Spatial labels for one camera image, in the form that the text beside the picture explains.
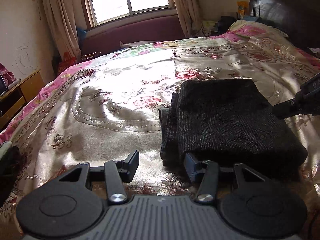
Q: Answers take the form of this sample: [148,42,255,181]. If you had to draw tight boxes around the beige curtain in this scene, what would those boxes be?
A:
[174,0,203,38]
[43,0,81,61]

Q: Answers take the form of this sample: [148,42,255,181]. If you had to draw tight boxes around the maroon padded bench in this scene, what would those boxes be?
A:
[81,15,185,56]

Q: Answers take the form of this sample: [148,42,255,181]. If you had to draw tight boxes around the floral satin bedspread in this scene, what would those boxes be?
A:
[0,19,320,221]

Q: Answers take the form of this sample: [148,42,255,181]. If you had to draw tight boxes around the window with frame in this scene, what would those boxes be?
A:
[80,0,176,28]

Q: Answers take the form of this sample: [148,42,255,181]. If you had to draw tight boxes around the red bag on floor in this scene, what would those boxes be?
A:
[57,52,76,75]

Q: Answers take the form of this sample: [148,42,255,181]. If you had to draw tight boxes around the dark wooden headboard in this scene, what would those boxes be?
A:
[249,0,319,49]

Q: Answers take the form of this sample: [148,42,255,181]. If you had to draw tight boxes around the wooden side cabinet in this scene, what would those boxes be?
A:
[0,70,44,131]

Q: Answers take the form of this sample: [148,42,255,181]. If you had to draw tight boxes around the pink cloth on cabinet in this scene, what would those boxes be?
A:
[0,63,16,86]

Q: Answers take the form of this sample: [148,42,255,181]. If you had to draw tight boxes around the right beige curtain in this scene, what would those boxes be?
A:
[174,0,203,38]

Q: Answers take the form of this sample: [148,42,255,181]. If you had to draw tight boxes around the dark grey knit pants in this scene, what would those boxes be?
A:
[159,79,308,174]

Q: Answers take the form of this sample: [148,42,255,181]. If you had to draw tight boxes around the black garment at bed edge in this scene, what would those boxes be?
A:
[0,141,21,206]

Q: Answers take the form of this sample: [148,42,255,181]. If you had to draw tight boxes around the black monitor on cabinet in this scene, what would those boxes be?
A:
[0,74,8,96]

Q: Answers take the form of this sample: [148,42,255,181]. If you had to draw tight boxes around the clutter pile beside headboard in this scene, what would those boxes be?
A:
[202,1,249,36]

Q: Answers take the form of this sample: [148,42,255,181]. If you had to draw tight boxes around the left beige curtain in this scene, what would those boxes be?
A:
[43,0,81,61]

